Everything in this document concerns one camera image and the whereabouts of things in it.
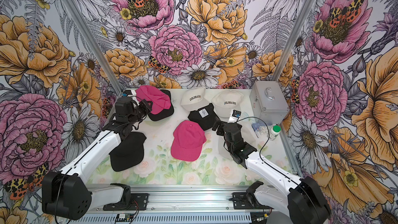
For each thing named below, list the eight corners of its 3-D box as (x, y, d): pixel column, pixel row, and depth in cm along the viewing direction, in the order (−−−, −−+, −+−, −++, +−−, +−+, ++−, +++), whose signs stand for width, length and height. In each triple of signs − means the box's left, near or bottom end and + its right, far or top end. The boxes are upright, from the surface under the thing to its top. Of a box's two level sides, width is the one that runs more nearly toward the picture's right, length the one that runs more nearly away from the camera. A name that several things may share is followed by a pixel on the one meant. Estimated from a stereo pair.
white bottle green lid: (266, 138, 97) (271, 131, 91) (270, 130, 101) (274, 123, 95) (274, 142, 96) (278, 135, 90) (277, 134, 100) (281, 127, 93)
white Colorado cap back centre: (181, 111, 109) (180, 106, 105) (183, 91, 122) (182, 86, 118) (208, 111, 109) (208, 106, 105) (208, 91, 122) (208, 86, 118)
